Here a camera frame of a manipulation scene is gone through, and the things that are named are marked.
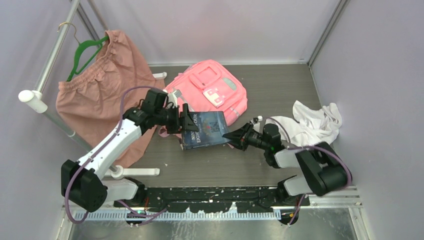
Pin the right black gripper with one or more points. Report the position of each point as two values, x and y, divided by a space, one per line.
239 138

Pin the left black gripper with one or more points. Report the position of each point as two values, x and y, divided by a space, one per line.
188 123

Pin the blue book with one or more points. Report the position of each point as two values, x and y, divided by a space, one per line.
211 126

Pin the pink student backpack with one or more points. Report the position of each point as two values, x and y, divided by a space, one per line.
208 86

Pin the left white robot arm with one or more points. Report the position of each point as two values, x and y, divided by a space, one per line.
82 180

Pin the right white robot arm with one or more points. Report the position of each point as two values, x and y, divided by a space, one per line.
322 171

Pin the white crumpled cloth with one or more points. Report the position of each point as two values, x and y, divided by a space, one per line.
309 127

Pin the pink shorts on hanger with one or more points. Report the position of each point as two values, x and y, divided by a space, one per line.
90 103

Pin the white clothes rack stand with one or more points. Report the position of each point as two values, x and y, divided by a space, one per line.
85 55

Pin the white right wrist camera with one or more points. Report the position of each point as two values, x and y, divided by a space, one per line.
256 122

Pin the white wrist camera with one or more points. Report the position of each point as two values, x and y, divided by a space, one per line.
256 122
175 96

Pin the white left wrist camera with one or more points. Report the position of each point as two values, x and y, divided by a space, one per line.
175 96

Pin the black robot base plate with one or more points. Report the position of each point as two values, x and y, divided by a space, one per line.
246 199

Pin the white slotted cable duct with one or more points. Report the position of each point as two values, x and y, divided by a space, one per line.
121 214

